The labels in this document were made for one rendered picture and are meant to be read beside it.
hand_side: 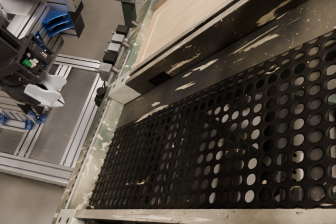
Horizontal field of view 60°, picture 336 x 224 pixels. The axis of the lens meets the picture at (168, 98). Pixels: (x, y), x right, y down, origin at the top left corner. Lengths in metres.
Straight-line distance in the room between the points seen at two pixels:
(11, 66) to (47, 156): 1.36
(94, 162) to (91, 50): 1.58
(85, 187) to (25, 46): 0.57
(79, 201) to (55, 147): 0.91
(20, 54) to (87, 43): 2.02
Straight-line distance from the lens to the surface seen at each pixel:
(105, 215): 0.67
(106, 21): 2.68
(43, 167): 1.82
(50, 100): 0.61
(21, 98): 0.59
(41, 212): 2.00
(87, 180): 1.00
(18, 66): 0.53
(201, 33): 0.71
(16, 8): 1.48
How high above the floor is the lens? 1.83
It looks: 59 degrees down
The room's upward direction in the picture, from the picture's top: straight up
